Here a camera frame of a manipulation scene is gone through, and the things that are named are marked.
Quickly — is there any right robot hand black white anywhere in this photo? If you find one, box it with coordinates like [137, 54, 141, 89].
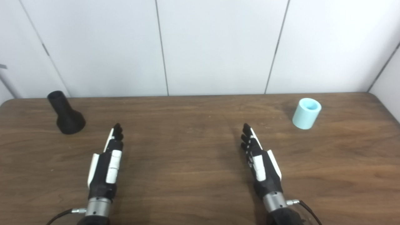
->
[240, 123, 283, 201]

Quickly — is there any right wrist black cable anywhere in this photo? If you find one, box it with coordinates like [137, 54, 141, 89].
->
[286, 199, 322, 225]

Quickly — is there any black flared nozzle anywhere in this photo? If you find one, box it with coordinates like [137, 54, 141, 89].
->
[47, 91, 86, 135]

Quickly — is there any light-blue hose piece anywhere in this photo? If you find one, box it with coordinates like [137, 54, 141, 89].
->
[292, 98, 322, 130]

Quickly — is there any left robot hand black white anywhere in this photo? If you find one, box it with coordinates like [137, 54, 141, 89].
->
[87, 123, 124, 201]

